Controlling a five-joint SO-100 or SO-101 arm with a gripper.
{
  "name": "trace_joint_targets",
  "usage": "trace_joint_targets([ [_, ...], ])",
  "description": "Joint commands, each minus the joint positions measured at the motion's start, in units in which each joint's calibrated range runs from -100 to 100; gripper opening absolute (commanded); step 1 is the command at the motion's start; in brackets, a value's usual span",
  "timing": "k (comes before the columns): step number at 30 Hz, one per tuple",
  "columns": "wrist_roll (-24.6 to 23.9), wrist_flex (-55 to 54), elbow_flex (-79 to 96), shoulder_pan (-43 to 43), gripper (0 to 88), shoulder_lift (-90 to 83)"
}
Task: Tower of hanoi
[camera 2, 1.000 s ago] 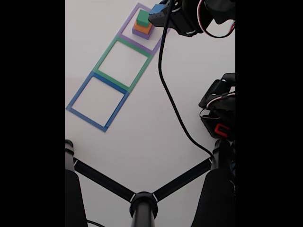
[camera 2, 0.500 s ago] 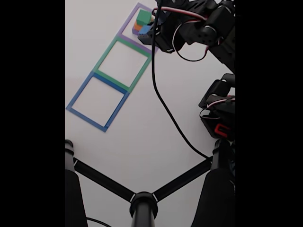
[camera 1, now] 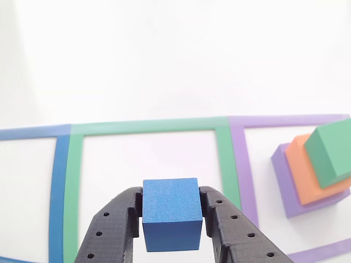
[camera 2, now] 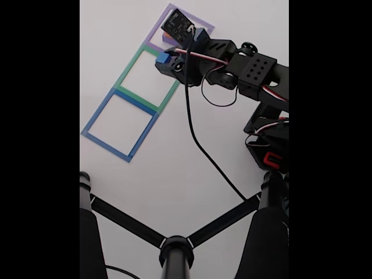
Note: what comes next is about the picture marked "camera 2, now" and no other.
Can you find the orange cube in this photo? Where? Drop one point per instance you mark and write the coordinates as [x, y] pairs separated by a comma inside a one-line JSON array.
[[166, 35]]

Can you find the green square frame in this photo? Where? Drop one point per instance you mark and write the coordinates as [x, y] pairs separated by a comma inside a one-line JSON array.
[[128, 69]]

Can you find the small blue cube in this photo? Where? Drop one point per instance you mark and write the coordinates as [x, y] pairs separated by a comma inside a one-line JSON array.
[[162, 57]]

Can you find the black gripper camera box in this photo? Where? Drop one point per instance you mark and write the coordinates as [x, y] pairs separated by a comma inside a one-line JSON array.
[[178, 26]]

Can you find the blue square frame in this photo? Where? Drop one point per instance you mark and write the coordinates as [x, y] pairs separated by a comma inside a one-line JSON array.
[[96, 116]]

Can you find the purple square frame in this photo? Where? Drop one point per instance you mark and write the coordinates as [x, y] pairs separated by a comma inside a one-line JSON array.
[[154, 29]]

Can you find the black tripod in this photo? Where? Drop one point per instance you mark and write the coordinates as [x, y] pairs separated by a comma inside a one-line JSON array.
[[175, 255]]

